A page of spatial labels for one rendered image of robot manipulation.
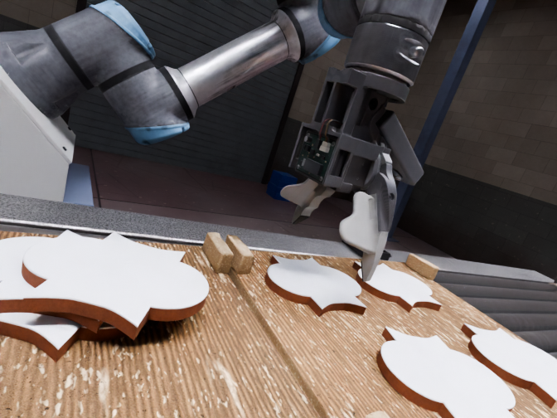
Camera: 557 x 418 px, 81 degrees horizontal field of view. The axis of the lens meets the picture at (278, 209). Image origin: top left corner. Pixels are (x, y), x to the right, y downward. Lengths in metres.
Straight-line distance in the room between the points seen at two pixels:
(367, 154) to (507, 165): 5.50
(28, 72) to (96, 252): 0.45
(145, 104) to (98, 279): 0.48
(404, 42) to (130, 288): 0.32
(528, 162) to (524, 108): 0.81
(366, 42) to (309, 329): 0.29
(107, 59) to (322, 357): 0.61
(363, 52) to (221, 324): 0.29
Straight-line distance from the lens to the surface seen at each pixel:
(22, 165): 0.67
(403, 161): 0.41
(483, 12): 5.48
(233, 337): 0.30
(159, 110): 0.71
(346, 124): 0.34
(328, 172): 0.32
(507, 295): 0.95
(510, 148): 5.87
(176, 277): 0.29
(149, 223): 0.53
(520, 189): 5.70
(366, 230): 0.35
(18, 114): 0.65
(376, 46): 0.35
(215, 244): 0.39
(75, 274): 0.28
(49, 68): 0.71
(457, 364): 0.41
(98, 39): 0.72
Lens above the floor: 1.12
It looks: 14 degrees down
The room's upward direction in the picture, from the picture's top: 19 degrees clockwise
